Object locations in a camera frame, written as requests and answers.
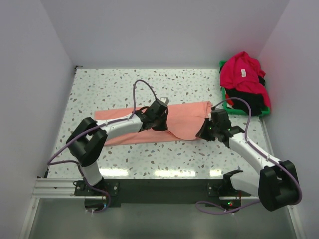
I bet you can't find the salmon pink t shirt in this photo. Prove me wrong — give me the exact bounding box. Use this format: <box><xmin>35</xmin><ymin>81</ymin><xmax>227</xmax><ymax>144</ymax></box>
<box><xmin>105</xmin><ymin>101</ymin><xmax>212</xmax><ymax>146</ymax></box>

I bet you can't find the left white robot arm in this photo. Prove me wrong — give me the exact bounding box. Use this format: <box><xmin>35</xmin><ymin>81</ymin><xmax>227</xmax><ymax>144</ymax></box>
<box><xmin>66</xmin><ymin>97</ymin><xmax>169</xmax><ymax>195</ymax></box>

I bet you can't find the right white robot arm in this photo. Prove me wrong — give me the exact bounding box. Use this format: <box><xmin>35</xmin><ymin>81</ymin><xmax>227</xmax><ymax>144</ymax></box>
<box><xmin>196</xmin><ymin>108</ymin><xmax>302</xmax><ymax>211</ymax></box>

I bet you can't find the black t shirt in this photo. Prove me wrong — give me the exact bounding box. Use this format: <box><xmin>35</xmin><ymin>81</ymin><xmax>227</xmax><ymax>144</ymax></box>
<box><xmin>220</xmin><ymin>73</ymin><xmax>271</xmax><ymax>116</ymax></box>

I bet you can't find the magenta red t shirt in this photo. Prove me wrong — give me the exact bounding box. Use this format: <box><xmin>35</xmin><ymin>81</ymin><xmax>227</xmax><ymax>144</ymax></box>
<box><xmin>220</xmin><ymin>51</ymin><xmax>271</xmax><ymax>107</ymax></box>

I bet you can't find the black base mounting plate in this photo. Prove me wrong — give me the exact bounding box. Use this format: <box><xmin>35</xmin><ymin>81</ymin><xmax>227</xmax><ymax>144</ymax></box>
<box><xmin>73</xmin><ymin>179</ymin><xmax>248</xmax><ymax>212</ymax></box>

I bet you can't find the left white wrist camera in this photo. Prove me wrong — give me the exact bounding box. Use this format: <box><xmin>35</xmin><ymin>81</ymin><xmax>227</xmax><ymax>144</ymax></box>
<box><xmin>160</xmin><ymin>97</ymin><xmax>169</xmax><ymax>105</ymax></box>

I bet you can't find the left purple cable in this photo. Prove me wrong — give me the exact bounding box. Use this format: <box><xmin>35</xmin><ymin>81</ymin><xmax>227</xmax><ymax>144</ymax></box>
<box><xmin>47</xmin><ymin>79</ymin><xmax>162</xmax><ymax>214</ymax></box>

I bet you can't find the aluminium frame rail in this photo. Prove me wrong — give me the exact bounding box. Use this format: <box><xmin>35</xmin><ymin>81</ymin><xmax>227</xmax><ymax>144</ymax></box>
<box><xmin>18</xmin><ymin>117</ymin><xmax>306</xmax><ymax>239</ymax></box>

